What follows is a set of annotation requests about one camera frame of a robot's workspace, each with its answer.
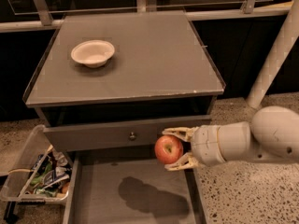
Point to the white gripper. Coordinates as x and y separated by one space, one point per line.
205 145

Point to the red apple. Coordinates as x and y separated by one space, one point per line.
168 149

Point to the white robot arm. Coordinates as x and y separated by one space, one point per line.
272 136

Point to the grey top drawer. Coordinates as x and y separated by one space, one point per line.
116 134

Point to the round metal drawer knob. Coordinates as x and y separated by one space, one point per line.
132 136

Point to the grey open middle drawer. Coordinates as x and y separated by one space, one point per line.
114 187

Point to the grey drawer cabinet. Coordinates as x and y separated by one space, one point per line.
159 70

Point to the white paper bowl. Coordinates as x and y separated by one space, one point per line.
93 53

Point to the snack packets in bin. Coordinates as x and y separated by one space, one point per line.
50 176

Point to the clear plastic bin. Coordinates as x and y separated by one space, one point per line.
18 177

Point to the metal rail frame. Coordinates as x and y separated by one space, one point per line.
45 21

